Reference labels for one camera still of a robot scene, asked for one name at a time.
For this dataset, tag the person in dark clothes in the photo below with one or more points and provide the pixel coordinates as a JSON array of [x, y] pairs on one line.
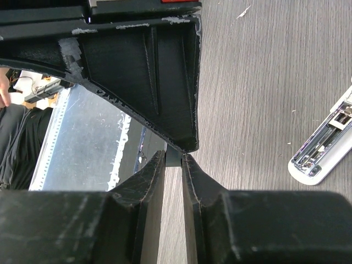
[[22, 134]]

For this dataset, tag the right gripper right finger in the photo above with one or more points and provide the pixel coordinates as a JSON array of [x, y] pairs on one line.
[[249, 226]]

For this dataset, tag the staple strip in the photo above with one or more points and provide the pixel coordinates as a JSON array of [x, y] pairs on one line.
[[173, 157]]

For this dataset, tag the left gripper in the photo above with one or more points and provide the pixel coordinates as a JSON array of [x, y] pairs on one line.
[[141, 56]]

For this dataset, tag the white stapler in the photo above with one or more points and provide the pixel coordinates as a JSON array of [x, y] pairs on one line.
[[326, 147]]

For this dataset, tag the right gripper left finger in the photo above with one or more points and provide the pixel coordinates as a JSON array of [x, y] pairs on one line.
[[119, 226]]

